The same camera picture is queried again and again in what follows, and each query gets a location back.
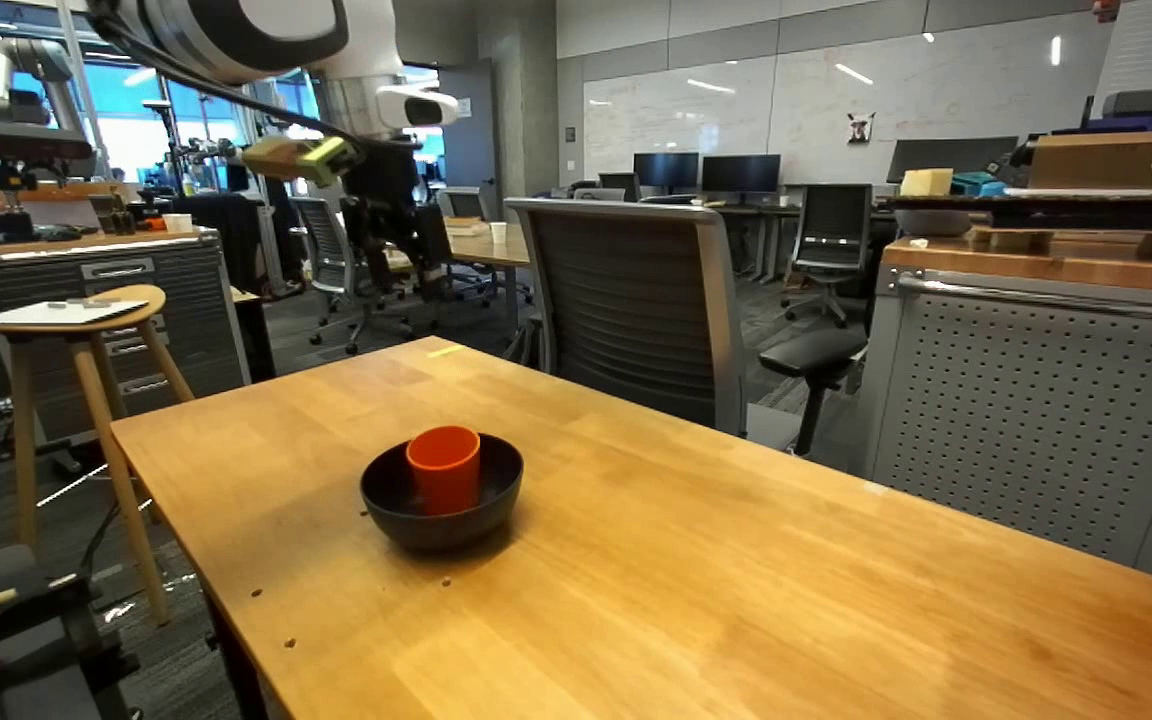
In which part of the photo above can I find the wooden stool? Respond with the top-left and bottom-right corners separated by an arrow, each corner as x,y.
0,282 -> 201,633

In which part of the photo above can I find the grey perforated cabinet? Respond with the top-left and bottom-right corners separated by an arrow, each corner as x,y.
860,262 -> 1152,586

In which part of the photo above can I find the orange plastic cup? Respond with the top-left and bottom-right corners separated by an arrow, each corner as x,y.
401,423 -> 483,520

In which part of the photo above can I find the black computer monitor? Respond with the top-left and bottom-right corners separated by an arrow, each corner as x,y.
626,150 -> 705,206
698,151 -> 782,206

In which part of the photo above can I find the black office chair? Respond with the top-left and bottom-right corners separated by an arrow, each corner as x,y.
752,180 -> 874,461

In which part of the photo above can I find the white board on stool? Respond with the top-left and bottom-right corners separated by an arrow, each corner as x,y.
0,294 -> 151,339

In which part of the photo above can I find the grey drawer cabinet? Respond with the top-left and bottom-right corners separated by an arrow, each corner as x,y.
0,228 -> 257,450

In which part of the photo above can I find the pale foam block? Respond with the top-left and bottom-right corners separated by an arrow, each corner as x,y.
894,165 -> 960,206

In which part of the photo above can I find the brown wooden box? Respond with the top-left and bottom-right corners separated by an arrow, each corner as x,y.
1027,127 -> 1152,193

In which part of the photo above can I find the black rolling chair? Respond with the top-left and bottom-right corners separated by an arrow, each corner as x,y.
289,193 -> 464,355

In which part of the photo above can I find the wooden office desk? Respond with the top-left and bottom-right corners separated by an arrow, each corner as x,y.
444,217 -> 539,273

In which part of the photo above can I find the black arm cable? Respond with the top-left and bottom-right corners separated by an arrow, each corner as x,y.
87,13 -> 355,146

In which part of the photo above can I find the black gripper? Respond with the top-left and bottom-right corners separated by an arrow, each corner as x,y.
340,138 -> 424,263

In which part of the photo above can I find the black bowl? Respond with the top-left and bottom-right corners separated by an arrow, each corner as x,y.
355,431 -> 528,555

